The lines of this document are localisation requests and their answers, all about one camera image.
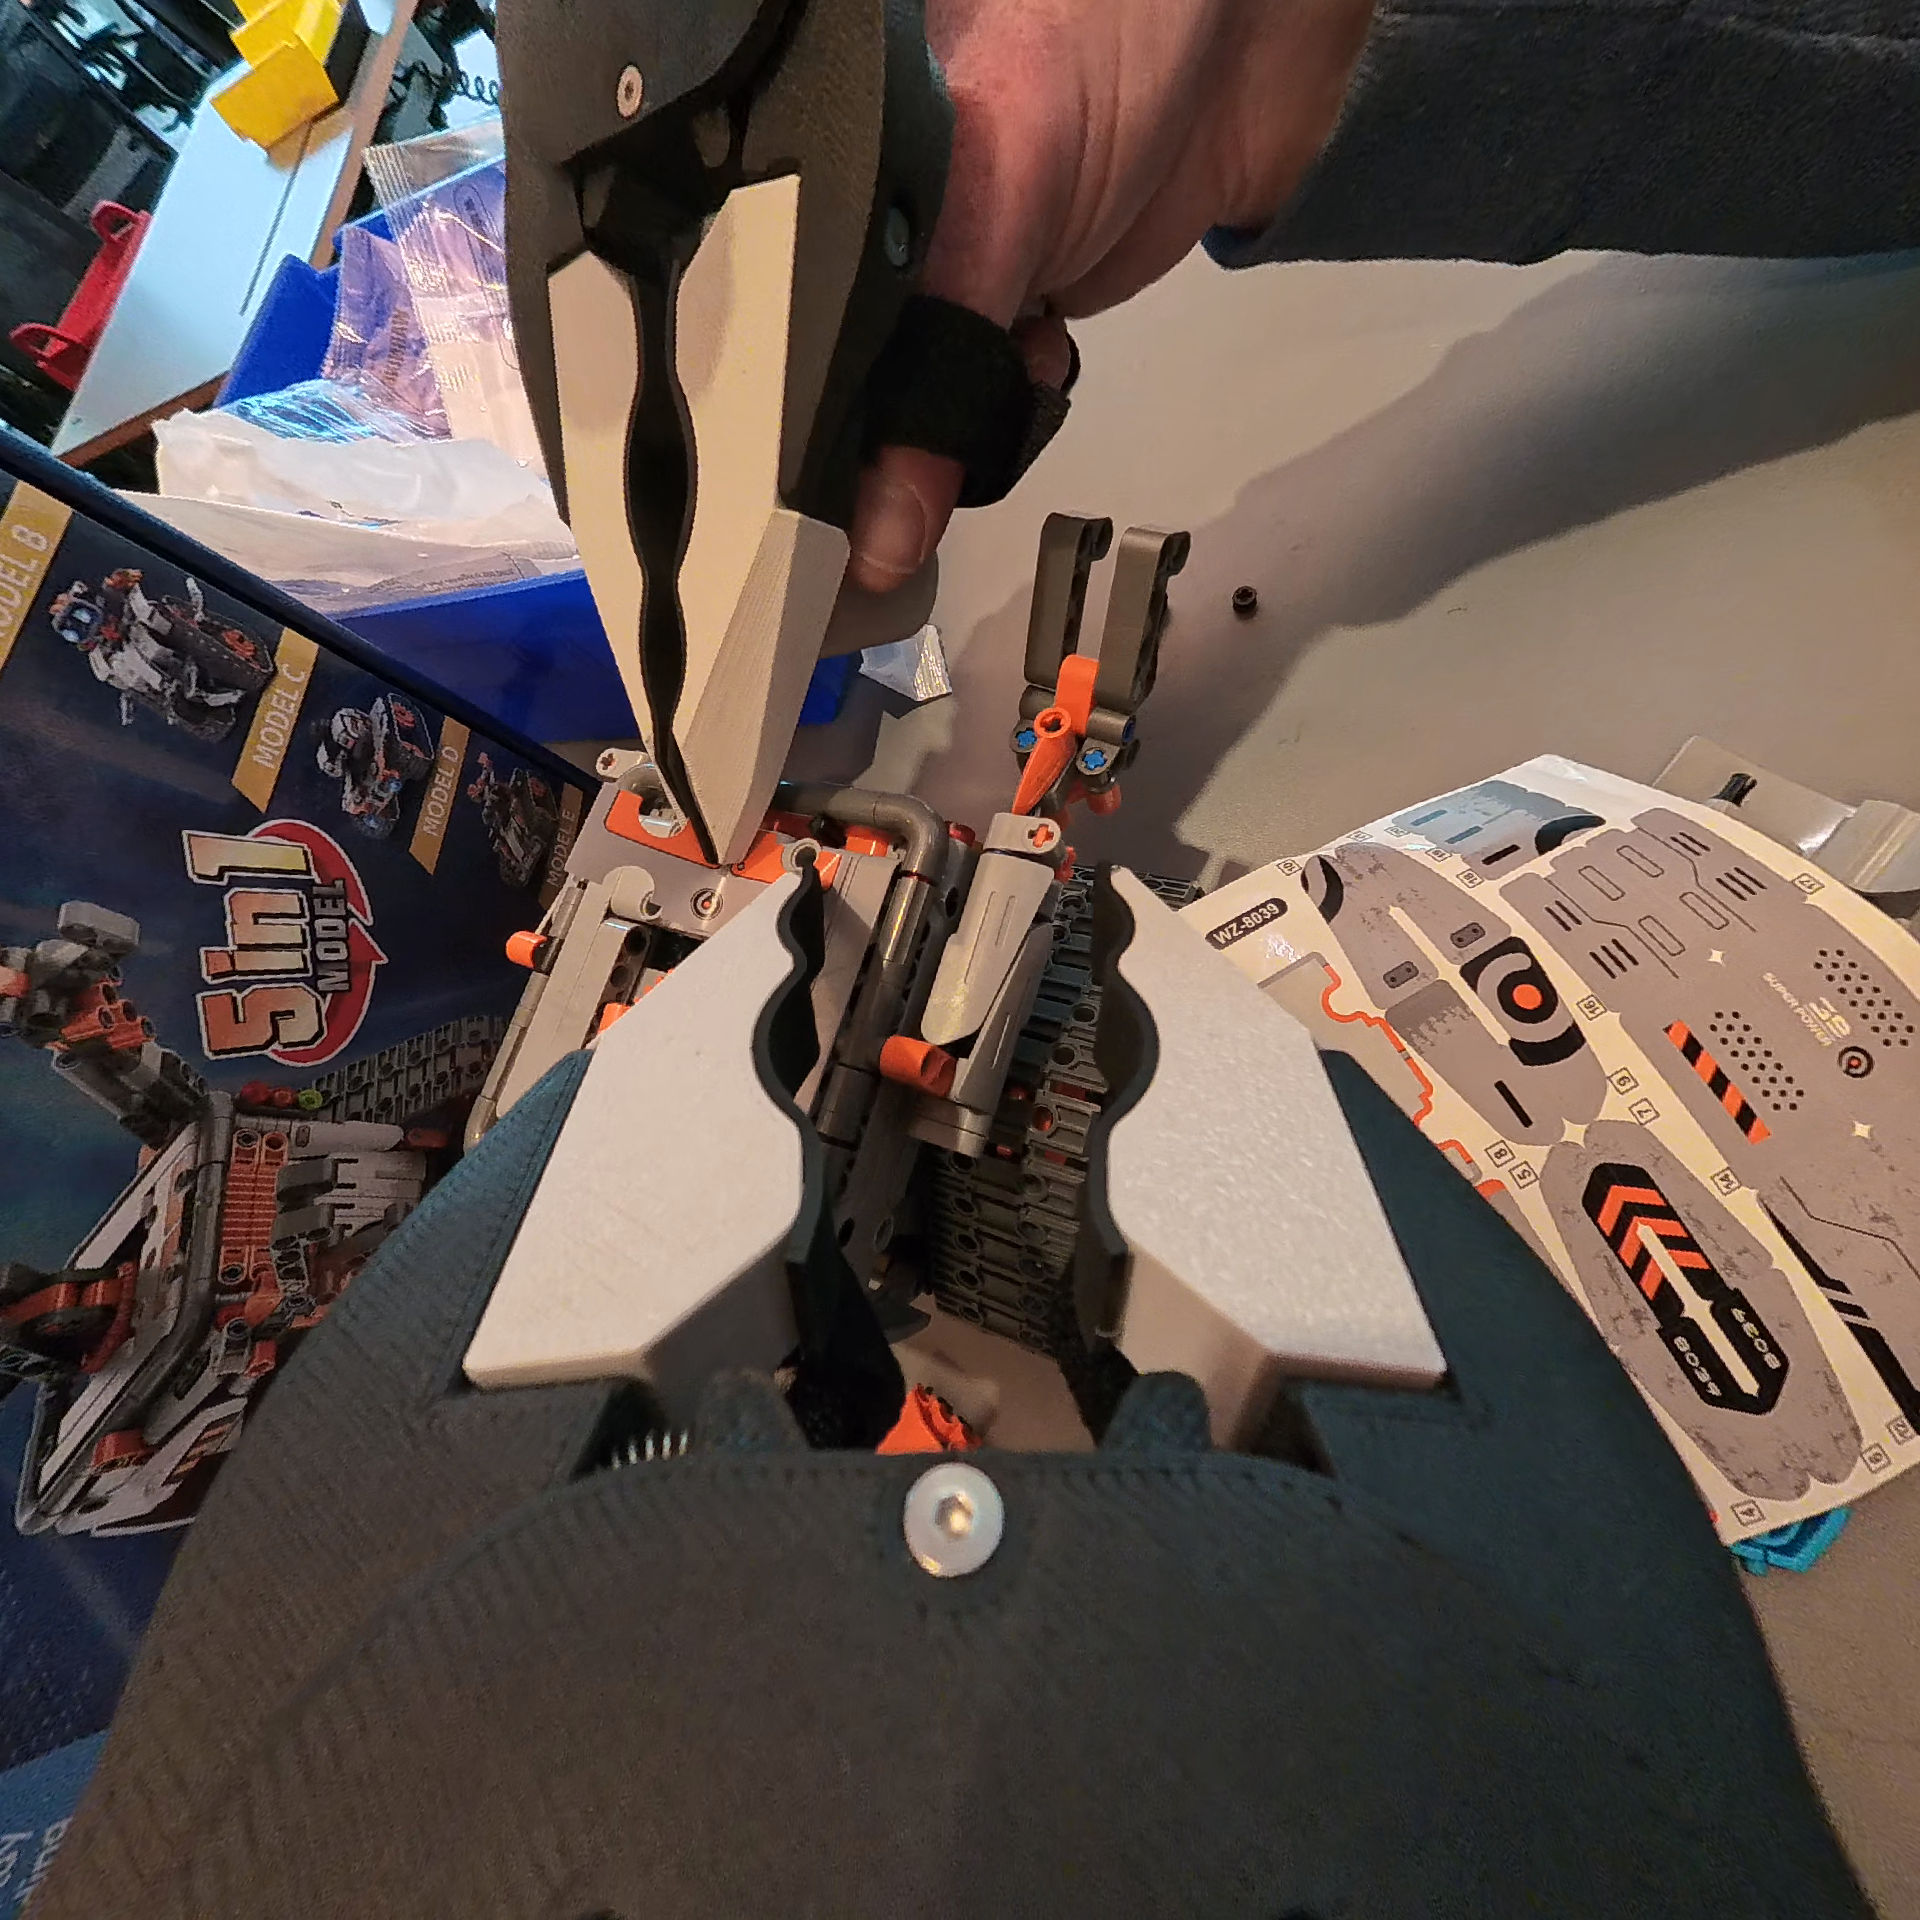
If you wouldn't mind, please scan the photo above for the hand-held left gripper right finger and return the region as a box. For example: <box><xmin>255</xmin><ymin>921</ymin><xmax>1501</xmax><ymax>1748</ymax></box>
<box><xmin>1083</xmin><ymin>864</ymin><xmax>1450</xmax><ymax>1408</ymax></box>

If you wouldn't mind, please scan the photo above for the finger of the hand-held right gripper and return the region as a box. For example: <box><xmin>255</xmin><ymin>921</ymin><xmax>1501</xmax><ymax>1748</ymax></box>
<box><xmin>544</xmin><ymin>244</ymin><xmax>706</xmax><ymax>842</ymax></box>
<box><xmin>667</xmin><ymin>172</ymin><xmax>854</xmax><ymax>874</ymax></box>

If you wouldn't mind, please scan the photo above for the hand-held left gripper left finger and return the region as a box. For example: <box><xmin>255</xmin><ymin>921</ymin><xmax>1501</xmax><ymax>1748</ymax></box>
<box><xmin>462</xmin><ymin>866</ymin><xmax>830</xmax><ymax>1395</ymax></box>

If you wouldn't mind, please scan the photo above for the robot sticker sheet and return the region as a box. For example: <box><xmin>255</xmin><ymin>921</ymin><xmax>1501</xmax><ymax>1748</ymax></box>
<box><xmin>1183</xmin><ymin>755</ymin><xmax>1920</xmax><ymax>1537</ymax></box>

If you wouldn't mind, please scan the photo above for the grey orange tracked toy robot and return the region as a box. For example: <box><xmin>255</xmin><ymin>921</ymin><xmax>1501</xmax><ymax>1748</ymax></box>
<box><xmin>464</xmin><ymin>510</ymin><xmax>1201</xmax><ymax>1457</ymax></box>

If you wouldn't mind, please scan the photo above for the blue plastic brick tool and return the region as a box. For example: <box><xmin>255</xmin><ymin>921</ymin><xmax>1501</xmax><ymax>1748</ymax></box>
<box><xmin>1726</xmin><ymin>1504</ymin><xmax>1851</xmax><ymax>1579</ymax></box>

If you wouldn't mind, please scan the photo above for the grey plastic panel assembly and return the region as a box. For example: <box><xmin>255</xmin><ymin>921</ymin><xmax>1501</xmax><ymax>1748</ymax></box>
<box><xmin>1649</xmin><ymin>736</ymin><xmax>1920</xmax><ymax>905</ymax></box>

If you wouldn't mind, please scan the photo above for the person's right forearm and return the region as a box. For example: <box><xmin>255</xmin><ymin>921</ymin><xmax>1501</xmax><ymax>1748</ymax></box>
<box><xmin>1200</xmin><ymin>0</ymin><xmax>1920</xmax><ymax>275</ymax></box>

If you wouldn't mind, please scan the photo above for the person's right hand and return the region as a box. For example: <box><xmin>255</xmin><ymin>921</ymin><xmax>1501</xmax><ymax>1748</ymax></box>
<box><xmin>843</xmin><ymin>0</ymin><xmax>1383</xmax><ymax>592</ymax></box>

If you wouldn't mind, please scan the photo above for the clear plastic bag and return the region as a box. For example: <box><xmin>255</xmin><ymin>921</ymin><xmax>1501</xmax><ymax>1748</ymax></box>
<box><xmin>151</xmin><ymin>157</ymin><xmax>590</xmax><ymax>602</ymax></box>

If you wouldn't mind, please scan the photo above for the blue storage bin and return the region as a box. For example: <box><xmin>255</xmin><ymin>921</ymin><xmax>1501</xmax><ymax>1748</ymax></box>
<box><xmin>215</xmin><ymin>202</ymin><xmax>866</xmax><ymax>748</ymax></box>

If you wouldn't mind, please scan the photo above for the yellow storage bin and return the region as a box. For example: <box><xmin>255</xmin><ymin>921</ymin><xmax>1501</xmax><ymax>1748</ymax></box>
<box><xmin>207</xmin><ymin>0</ymin><xmax>387</xmax><ymax>153</ymax></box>

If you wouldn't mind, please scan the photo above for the blue robot kit box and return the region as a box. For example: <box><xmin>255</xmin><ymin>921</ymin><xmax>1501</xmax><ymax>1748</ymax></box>
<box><xmin>0</xmin><ymin>434</ymin><xmax>605</xmax><ymax>1920</ymax></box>

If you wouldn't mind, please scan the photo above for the red plastic frame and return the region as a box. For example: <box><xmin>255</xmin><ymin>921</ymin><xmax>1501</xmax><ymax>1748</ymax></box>
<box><xmin>7</xmin><ymin>200</ymin><xmax>154</xmax><ymax>395</ymax></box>

